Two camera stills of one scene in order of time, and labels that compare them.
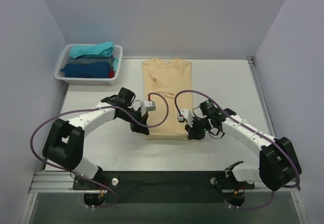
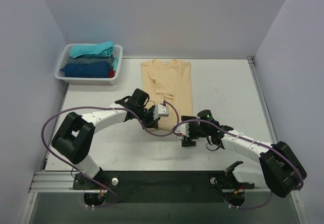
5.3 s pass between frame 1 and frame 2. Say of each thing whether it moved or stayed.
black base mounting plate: stayed
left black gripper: moved
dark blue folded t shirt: stayed
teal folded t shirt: stayed
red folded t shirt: stayed
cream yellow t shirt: moved
